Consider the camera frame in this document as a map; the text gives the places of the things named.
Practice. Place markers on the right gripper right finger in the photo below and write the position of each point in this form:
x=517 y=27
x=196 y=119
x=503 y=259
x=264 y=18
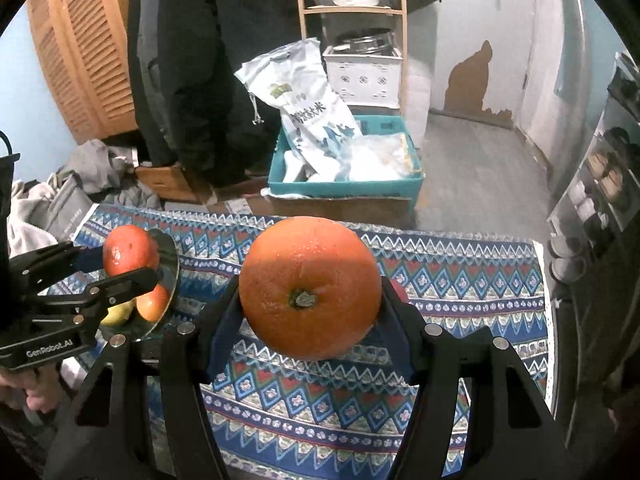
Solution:
x=426 y=357

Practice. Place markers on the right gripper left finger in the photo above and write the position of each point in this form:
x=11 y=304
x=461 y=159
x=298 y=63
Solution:
x=191 y=356

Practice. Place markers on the large orange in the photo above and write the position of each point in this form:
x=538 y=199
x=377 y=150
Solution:
x=310 y=288
x=152 y=305

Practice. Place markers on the yellow mango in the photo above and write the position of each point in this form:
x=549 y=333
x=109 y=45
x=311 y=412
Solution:
x=118 y=314

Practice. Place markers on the small tangerine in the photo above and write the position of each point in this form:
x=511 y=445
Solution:
x=129 y=248

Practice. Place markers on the red apple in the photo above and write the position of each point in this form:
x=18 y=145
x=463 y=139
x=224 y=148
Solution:
x=400 y=291

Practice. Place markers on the left hand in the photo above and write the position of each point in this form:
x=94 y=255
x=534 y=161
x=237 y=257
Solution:
x=42 y=388

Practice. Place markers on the white fleece garment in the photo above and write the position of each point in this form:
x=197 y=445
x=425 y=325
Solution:
x=28 y=217

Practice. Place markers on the grey tote bag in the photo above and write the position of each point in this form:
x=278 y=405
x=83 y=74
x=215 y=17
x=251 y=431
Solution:
x=66 y=211

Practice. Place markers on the patterned blue tablecloth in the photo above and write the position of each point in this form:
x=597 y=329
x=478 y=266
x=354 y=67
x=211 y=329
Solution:
x=277 y=417

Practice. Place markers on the grey clothes pile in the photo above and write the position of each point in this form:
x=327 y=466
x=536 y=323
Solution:
x=105 y=173

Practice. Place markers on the cardboard box under crate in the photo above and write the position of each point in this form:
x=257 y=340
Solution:
x=386 y=211

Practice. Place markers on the wooden drawer box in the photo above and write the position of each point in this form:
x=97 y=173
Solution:
x=175 y=184

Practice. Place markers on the clear plastic bag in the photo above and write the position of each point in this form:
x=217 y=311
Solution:
x=378 y=158

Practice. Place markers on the shoe rack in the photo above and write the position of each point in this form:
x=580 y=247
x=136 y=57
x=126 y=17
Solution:
x=602 y=198

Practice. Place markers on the teal plastic crate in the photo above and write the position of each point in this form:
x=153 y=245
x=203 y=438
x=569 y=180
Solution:
x=313 y=187

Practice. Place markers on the white rice bag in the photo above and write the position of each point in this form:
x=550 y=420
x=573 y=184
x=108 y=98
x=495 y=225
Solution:
x=316 y=121

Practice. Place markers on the wooden louvered wardrobe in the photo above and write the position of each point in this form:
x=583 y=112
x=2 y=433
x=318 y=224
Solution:
x=82 y=51

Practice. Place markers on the white patterned storage box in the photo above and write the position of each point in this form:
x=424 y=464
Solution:
x=371 y=80

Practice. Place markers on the black hanging jacket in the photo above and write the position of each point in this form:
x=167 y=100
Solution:
x=190 y=108

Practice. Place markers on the steel pot on box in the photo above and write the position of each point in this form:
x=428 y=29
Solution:
x=370 y=41

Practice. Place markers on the wooden shelf rack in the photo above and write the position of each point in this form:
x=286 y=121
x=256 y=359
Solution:
x=323 y=20

